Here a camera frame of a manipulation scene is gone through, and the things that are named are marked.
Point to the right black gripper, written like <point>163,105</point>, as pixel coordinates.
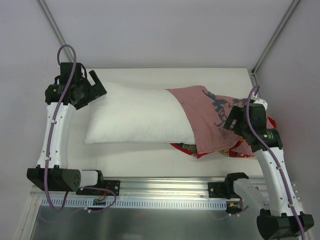
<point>233,120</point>

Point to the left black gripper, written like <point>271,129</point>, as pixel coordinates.
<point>88,93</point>

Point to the pink red patterned pillowcase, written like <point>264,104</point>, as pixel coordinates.
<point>207,113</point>

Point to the white pillow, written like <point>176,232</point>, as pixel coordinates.
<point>131,114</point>

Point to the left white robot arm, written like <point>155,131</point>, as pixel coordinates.
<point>52,170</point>

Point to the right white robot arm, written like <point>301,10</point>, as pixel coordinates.
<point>279,215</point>

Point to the right aluminium frame post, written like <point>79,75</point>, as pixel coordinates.
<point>276,34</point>

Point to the aluminium frame post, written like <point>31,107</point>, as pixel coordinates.
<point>51,21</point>
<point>276,34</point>

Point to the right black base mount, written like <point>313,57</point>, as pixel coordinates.
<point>221,190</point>

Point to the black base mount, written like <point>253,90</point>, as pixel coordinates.
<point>221,190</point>
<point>112,185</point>

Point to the aluminium mounting rail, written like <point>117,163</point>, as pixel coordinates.
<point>167,188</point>

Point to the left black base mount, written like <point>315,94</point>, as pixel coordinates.
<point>112,185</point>

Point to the left aluminium frame post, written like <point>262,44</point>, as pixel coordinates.
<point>51,21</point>

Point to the white slotted cable duct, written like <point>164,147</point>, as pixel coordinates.
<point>163,204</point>

